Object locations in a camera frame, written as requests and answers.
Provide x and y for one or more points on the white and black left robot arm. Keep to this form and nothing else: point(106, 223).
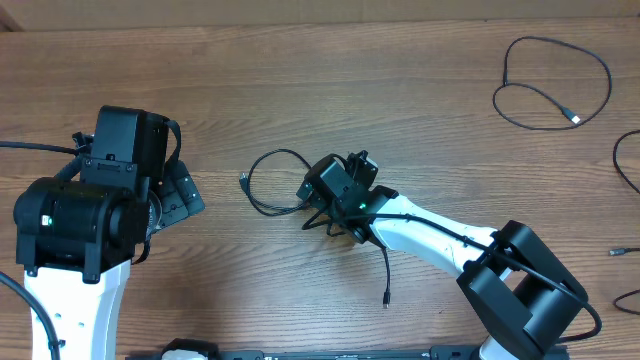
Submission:
point(80, 231)

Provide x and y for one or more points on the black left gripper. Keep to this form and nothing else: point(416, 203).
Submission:
point(177, 194)

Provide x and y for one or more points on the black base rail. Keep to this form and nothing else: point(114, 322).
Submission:
point(194, 349)

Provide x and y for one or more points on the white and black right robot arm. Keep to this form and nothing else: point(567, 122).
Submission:
point(521, 292)

